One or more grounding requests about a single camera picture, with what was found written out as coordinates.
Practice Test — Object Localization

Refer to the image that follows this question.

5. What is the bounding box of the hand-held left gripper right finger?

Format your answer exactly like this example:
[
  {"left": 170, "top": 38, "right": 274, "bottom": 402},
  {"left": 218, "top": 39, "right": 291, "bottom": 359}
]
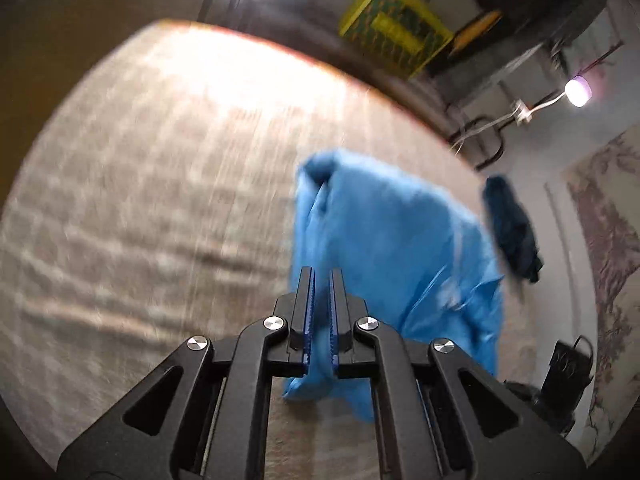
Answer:
[{"left": 329, "top": 268, "right": 587, "bottom": 480}]

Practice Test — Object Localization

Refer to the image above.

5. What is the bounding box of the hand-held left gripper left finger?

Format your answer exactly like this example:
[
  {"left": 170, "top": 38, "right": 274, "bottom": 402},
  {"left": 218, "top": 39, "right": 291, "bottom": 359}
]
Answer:
[{"left": 56, "top": 266, "right": 315, "bottom": 480}]

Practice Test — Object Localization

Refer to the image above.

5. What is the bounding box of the blue striped garment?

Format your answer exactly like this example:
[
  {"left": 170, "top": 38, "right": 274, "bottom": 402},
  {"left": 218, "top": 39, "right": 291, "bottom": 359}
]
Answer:
[{"left": 282, "top": 147, "right": 506, "bottom": 423}]

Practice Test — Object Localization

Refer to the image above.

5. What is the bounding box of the dark teal cloth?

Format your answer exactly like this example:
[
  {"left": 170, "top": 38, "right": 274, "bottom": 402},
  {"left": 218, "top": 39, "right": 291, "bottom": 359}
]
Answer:
[{"left": 481, "top": 175, "right": 545, "bottom": 283}]

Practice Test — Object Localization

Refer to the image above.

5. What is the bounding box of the dark elongated object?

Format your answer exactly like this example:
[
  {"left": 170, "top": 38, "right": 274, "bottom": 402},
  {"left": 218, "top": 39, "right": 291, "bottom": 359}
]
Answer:
[{"left": 502, "top": 380, "right": 576, "bottom": 433}]

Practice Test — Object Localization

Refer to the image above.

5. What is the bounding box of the black bag on floor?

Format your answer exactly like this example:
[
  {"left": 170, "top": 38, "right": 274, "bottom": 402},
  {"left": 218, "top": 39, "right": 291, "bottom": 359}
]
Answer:
[{"left": 549, "top": 336, "right": 596, "bottom": 403}]

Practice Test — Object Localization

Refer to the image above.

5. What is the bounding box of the grey upholstered bench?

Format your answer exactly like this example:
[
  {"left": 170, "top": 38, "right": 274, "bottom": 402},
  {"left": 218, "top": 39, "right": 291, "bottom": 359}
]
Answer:
[{"left": 440, "top": 42, "right": 546, "bottom": 106}]

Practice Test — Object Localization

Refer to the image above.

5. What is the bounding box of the marble patterned mat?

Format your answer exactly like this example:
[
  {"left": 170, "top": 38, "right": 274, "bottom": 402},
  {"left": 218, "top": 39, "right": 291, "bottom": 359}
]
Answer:
[{"left": 565, "top": 130, "right": 640, "bottom": 466}]

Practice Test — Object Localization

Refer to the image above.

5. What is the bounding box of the yellow and green crate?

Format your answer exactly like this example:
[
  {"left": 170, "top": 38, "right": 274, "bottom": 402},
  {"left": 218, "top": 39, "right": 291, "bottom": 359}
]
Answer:
[{"left": 339, "top": 0, "right": 455, "bottom": 80}]

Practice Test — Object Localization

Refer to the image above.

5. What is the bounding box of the orange object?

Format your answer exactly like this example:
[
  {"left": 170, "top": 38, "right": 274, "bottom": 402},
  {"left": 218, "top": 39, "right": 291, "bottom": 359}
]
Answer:
[{"left": 452, "top": 10, "right": 503, "bottom": 46}]

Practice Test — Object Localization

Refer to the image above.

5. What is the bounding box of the black light stand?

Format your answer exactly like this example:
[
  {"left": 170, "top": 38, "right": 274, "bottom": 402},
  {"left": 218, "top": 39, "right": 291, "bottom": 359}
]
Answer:
[{"left": 197, "top": 0, "right": 266, "bottom": 31}]

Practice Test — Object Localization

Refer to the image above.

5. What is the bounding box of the small pink glowing lamp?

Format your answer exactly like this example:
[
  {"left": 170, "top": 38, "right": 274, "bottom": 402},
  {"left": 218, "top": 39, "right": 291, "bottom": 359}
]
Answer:
[{"left": 564, "top": 76, "right": 593, "bottom": 108}]

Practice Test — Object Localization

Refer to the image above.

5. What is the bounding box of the black metal tube frame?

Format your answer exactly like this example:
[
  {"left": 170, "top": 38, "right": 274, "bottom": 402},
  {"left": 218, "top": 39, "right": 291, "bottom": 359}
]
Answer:
[{"left": 447, "top": 116, "right": 506, "bottom": 171}]

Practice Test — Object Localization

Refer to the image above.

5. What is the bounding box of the white cable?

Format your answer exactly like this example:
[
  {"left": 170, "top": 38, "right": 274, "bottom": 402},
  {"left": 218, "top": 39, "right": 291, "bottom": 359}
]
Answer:
[{"left": 450, "top": 91, "right": 568, "bottom": 153}]

